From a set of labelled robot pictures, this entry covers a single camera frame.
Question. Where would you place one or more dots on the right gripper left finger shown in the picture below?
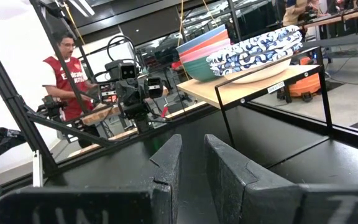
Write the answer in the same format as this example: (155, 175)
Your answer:
(166, 161)

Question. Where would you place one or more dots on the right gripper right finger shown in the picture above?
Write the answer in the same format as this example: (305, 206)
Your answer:
(228, 186)

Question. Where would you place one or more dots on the pink plastic bowl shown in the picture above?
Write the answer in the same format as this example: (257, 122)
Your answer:
(202, 52)

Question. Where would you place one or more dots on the orange plastic bowl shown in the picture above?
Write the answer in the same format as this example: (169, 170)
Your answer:
(202, 45)

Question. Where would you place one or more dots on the blue plastic bowl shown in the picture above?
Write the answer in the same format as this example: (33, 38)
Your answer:
(202, 39)

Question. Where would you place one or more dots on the blue patterned paper bowl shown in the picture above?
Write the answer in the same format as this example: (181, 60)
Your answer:
(259, 43)
(259, 74)
(259, 53)

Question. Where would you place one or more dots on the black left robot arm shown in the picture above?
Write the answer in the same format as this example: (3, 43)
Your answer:
(141, 121)

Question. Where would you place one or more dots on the person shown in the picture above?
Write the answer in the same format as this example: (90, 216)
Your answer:
(70, 77)
(294, 12)

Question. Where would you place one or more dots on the green plastic bowl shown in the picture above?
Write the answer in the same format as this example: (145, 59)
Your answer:
(199, 70)

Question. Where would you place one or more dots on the orange shop vacuum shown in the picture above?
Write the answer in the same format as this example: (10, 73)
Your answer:
(306, 88)

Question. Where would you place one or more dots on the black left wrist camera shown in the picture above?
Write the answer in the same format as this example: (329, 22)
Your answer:
(123, 71)

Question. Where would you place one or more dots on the black aluminium frame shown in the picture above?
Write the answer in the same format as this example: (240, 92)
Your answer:
(14, 105)

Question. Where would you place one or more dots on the white bracket strip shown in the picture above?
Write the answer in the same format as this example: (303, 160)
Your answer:
(37, 169)

